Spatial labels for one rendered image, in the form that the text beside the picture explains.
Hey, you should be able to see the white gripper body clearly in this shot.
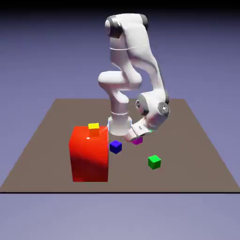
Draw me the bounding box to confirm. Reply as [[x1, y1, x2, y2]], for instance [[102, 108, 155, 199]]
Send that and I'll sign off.
[[124, 120, 152, 143]]

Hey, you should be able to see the small blue cube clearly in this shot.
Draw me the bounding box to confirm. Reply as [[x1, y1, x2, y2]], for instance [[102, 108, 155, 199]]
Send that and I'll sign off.
[[109, 140, 123, 155]]

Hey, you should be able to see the small green cube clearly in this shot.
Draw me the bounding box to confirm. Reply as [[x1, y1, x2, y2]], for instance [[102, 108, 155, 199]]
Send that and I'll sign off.
[[147, 155, 162, 171]]

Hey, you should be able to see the small yellow cube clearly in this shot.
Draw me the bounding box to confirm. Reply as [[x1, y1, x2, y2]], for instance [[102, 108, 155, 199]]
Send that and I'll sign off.
[[88, 122, 100, 137]]

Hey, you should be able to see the large red box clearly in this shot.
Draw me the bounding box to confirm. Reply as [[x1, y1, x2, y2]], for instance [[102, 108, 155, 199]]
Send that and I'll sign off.
[[68, 125, 109, 182]]

